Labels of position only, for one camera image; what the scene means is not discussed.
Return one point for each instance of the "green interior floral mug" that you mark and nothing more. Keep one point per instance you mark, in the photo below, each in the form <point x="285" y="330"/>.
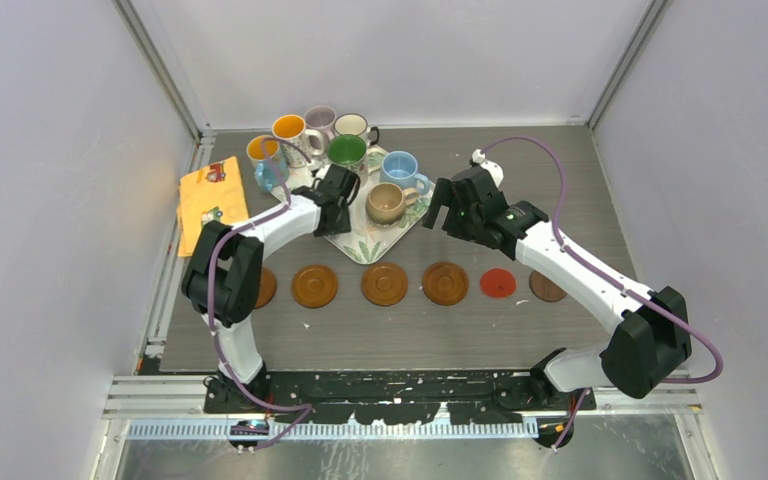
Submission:
<point x="354" y="153"/>

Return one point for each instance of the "leaf pattern serving tray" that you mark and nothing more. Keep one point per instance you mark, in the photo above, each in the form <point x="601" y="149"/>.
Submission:
<point x="368" y="242"/>

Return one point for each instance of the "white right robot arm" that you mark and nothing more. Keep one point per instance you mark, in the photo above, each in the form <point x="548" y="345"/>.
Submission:
<point x="647" y="339"/>

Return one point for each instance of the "brown wooden ringed coaster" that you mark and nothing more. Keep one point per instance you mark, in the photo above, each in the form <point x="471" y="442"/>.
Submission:
<point x="384" y="284"/>

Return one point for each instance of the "orange interior patterned mug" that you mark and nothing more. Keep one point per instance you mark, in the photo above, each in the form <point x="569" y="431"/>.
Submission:
<point x="303" y="144"/>

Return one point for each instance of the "lilac mug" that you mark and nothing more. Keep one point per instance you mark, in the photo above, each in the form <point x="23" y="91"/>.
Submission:
<point x="322" y="118"/>

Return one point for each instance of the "yellow printed cloth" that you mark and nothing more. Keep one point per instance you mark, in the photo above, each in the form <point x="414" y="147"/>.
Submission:
<point x="214" y="192"/>

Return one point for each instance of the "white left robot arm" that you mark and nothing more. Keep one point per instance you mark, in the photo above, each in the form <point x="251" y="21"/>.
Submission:
<point x="223" y="276"/>

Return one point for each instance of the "beige speckled ceramic mug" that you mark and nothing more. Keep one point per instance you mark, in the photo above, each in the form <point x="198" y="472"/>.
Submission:
<point x="387" y="203"/>

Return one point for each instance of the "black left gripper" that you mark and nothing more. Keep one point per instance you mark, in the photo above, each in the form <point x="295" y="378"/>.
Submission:
<point x="342" y="227"/>

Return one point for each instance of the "light blue mug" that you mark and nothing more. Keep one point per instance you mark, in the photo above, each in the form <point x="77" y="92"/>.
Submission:
<point x="402" y="169"/>

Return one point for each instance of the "white mug black handle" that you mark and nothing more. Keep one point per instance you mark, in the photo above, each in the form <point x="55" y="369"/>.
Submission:
<point x="357" y="125"/>

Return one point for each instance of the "red round coaster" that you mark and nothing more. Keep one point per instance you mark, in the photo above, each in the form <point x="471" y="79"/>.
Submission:
<point x="498" y="283"/>

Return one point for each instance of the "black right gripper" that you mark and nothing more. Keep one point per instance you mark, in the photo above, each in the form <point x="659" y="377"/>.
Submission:
<point x="445" y="196"/>

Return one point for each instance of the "orange interior blue mug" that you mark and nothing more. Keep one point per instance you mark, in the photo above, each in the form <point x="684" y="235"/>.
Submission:
<point x="268" y="160"/>

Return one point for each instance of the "aluminium front rail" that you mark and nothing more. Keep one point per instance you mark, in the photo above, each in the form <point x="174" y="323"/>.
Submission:
<point x="174" y="408"/>

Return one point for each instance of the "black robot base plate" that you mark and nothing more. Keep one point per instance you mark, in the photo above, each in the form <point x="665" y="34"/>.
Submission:
<point x="394" y="397"/>

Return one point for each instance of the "dark walnut wooden coaster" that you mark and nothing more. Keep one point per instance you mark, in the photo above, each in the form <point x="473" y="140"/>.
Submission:
<point x="545" y="289"/>

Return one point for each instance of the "brown coaster under left arm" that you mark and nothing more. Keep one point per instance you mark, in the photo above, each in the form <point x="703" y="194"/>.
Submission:
<point x="267" y="288"/>

